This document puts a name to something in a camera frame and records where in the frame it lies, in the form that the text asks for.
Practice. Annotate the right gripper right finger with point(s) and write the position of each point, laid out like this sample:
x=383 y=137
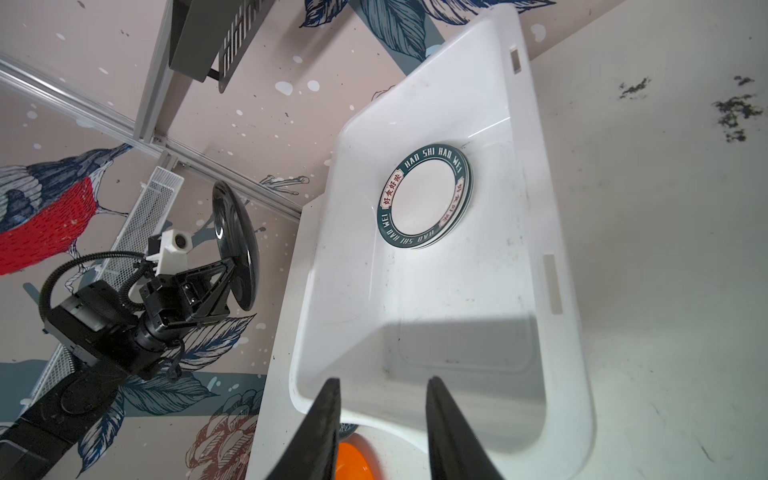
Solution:
x=453 y=448

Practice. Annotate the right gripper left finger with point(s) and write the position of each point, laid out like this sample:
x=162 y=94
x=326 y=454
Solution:
x=312 y=452

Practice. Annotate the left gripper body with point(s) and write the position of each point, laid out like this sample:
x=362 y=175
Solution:
x=176 y=304

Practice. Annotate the black round plate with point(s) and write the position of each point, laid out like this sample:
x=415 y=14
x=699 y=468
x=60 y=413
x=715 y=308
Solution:
x=236 y=239

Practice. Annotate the large green rim plate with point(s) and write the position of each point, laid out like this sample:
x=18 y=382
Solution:
x=424 y=197

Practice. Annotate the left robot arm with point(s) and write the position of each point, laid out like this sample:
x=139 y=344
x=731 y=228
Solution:
x=135 y=336

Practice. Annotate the white plastic bin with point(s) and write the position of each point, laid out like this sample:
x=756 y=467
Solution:
x=490 y=308

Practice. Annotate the orange plastic plate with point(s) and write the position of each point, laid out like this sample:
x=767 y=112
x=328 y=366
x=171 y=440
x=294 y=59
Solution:
x=351 y=464

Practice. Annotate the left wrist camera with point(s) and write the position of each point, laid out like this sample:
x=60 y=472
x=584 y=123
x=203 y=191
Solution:
x=168 y=251

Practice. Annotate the white mesh wall shelf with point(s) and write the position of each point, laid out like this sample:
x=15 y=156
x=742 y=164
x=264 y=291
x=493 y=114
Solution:
x=146 y=219

